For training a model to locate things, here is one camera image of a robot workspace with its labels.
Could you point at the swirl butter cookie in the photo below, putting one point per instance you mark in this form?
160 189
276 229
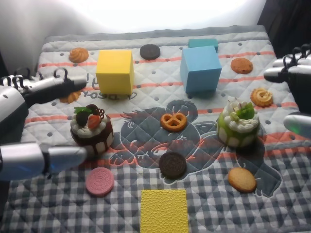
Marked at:
261 97

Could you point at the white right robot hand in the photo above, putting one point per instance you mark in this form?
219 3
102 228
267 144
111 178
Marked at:
300 97

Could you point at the orange pretzel cookie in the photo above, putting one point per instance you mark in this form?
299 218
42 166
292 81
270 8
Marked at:
170 126

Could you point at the dark sandwich cookie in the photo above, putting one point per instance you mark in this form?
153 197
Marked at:
173 165
150 51

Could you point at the blue cube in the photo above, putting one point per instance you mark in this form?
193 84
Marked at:
199 72

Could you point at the teal block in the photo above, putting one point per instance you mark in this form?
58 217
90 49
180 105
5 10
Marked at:
201 42

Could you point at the chocolate toy cake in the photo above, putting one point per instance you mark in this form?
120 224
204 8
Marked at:
94 136

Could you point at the small yellow block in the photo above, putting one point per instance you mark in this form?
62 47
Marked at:
114 72

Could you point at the chocolate chip cookie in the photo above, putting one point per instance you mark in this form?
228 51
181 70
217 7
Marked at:
241 65

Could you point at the green white toy cupcake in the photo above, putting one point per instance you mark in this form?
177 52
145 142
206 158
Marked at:
236 131

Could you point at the orange rosette cookie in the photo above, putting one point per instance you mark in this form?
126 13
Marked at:
73 96
78 54

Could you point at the pink sandwich cookie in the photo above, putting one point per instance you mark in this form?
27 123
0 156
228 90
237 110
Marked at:
99 182

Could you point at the textured yellow cube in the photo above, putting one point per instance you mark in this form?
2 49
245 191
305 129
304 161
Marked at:
164 211

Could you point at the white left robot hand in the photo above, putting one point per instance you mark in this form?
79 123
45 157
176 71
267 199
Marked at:
14 160

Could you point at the plain round biscuit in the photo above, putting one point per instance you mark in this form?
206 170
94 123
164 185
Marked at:
242 179

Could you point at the grey quilt with bear print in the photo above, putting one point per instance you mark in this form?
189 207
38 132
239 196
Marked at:
155 145

